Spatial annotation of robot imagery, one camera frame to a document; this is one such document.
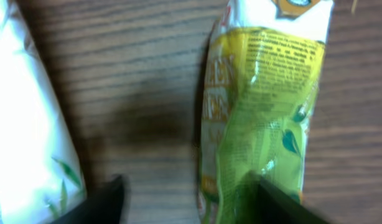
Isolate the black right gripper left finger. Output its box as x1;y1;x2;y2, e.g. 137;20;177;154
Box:
52;175;125;224

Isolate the white cosmetic tube gold cap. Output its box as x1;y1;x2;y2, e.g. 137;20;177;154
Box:
0;0;86;223

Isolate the green tea carton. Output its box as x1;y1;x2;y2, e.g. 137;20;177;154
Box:
198;0;334;224

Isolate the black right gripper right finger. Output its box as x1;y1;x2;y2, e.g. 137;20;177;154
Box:
256;179;329;224

